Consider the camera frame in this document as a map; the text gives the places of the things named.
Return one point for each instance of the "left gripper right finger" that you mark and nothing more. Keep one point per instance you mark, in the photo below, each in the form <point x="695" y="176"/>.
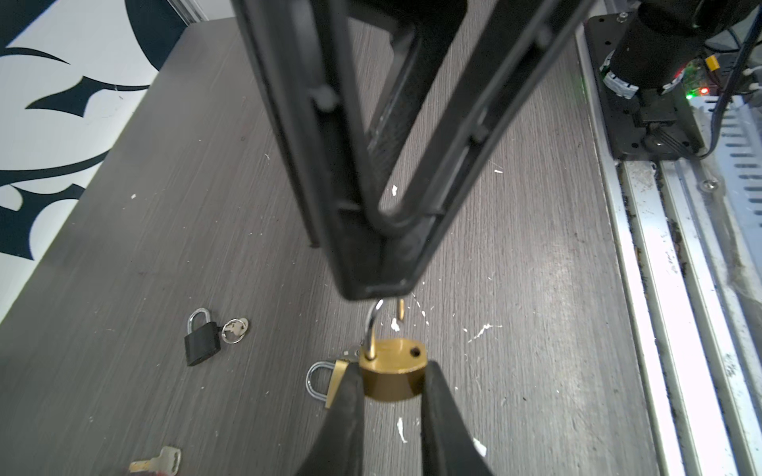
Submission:
<point x="447" y="447"/>

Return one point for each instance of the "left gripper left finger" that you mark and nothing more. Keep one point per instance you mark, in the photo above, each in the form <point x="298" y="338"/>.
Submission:
<point x="338" y="449"/>

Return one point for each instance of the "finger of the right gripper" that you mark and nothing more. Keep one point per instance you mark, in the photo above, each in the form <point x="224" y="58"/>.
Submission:
<point x="338" y="166"/>
<point x="518" y="44"/>

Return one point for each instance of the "small brass padlock front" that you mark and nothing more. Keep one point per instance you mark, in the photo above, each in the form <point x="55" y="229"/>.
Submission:
<point x="392" y="370"/>

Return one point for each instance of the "red padlock key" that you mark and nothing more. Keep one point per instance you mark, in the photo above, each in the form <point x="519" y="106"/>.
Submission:
<point x="167" y="462"/>

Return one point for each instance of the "small black padlock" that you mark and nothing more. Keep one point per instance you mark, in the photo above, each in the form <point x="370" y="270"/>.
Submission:
<point x="202" y="339"/>

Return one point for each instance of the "black padlock key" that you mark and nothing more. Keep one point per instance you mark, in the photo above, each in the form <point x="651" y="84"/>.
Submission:
<point x="234" y="331"/>

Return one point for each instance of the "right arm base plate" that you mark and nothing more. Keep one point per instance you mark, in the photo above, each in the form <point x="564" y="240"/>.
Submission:
<point x="639" y="65"/>

